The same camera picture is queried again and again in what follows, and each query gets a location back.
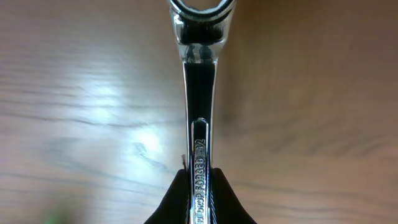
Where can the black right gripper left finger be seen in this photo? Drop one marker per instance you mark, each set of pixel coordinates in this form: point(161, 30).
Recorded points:
point(173, 209)

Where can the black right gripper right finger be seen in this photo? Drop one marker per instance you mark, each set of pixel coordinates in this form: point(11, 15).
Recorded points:
point(228, 209)

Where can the silver combination wrench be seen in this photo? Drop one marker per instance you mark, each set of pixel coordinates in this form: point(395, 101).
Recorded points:
point(200, 36)

